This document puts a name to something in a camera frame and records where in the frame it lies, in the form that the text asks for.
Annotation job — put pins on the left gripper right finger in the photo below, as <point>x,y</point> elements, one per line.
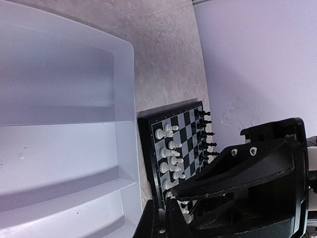
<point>175,224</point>

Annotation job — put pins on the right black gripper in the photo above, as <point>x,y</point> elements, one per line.
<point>254,190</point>

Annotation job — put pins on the black white chess board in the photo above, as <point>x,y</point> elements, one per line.
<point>182,116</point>

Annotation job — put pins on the white divided plastic tray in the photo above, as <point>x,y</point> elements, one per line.
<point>68,141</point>

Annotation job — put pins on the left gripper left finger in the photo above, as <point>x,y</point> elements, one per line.
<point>148,226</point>

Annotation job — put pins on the white chess piece twelfth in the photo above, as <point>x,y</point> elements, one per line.
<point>175,169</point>

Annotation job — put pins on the white chess piece thirteenth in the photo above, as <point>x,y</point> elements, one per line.
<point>178,176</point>

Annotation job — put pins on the white chess piece fifteenth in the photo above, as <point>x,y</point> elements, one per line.
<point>184,211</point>

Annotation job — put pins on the white chess piece eleventh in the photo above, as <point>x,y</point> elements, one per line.
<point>173,145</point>

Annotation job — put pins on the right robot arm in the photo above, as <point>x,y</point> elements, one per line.
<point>312,178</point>

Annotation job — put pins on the row of black chess pieces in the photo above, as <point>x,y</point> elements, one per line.
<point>202,136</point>

